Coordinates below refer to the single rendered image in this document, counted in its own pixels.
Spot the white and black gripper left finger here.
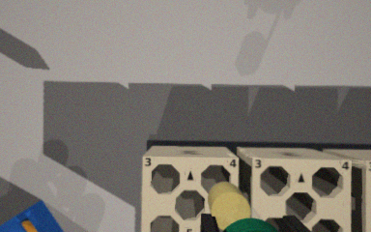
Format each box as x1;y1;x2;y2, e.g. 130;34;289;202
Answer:
201;214;219;232

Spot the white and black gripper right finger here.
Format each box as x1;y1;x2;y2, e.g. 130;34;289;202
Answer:
279;216;311;232

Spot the blue tube rack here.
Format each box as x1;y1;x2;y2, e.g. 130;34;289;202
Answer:
0;200;64;232

